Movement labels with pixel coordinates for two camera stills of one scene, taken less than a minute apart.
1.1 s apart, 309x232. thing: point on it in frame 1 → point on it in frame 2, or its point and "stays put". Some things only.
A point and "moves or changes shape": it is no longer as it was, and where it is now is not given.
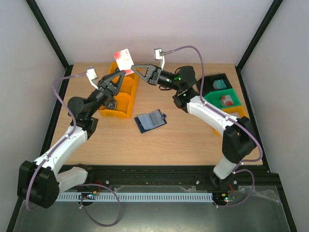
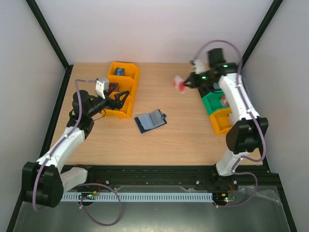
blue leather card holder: x=150 y=120 stays put
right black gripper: x=154 y=75 → x=193 y=80
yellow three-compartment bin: x=125 y=97 stays put
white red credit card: x=124 y=61 moves or changes shape
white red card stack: x=226 y=100 stays put
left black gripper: x=107 y=87 → x=112 y=106
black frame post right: x=274 y=6 stays put
